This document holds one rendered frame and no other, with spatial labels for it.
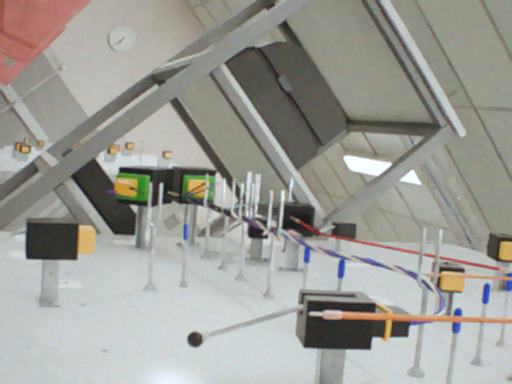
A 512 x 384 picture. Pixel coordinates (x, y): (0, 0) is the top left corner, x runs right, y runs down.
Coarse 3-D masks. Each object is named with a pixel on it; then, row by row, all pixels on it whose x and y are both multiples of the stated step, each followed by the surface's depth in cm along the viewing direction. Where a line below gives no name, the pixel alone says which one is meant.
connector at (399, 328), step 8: (376, 312) 62; (384, 312) 62; (400, 312) 63; (376, 320) 62; (384, 320) 62; (392, 320) 62; (408, 320) 62; (376, 328) 62; (384, 328) 62; (392, 328) 62; (400, 328) 62; (408, 328) 63; (376, 336) 62; (392, 336) 62; (400, 336) 63; (408, 336) 63
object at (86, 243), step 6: (84, 228) 89; (90, 228) 89; (84, 234) 88; (90, 234) 88; (78, 240) 88; (84, 240) 88; (90, 240) 88; (78, 246) 88; (84, 246) 88; (90, 246) 88; (78, 252) 88; (84, 252) 88; (90, 252) 88
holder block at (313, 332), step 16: (304, 304) 61; (320, 304) 60; (336, 304) 60; (352, 304) 61; (368, 304) 61; (304, 320) 61; (320, 320) 60; (336, 320) 61; (352, 320) 61; (368, 320) 61; (304, 336) 61; (320, 336) 61; (336, 336) 61; (352, 336) 61; (368, 336) 61
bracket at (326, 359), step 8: (320, 352) 63; (328, 352) 62; (336, 352) 62; (344, 352) 62; (320, 360) 62; (328, 360) 62; (336, 360) 62; (344, 360) 62; (320, 368) 62; (328, 368) 62; (336, 368) 62; (344, 368) 63; (320, 376) 62; (328, 376) 62; (336, 376) 62
